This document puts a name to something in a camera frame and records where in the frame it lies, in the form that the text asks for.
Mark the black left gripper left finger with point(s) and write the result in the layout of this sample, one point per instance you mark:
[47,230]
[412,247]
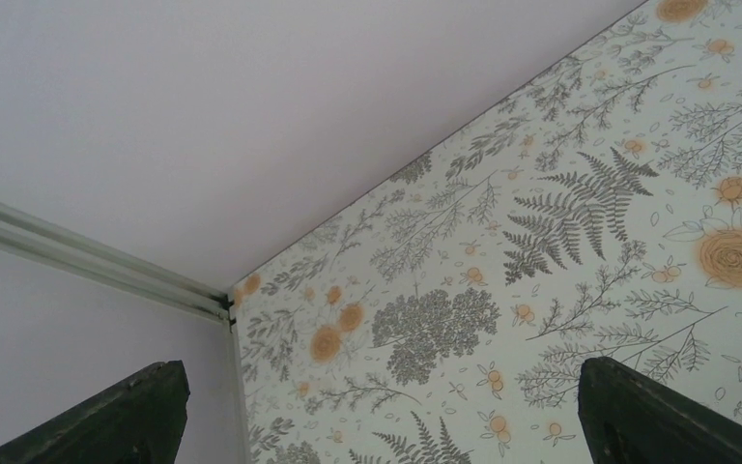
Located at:
[140,419]

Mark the floral patterned table mat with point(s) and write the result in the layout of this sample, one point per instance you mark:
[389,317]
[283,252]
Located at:
[445,315]

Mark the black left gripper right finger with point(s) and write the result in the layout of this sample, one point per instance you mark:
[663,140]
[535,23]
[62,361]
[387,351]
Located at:
[627,417]

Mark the aluminium corner frame post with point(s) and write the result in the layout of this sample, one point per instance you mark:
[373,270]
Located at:
[77,316]

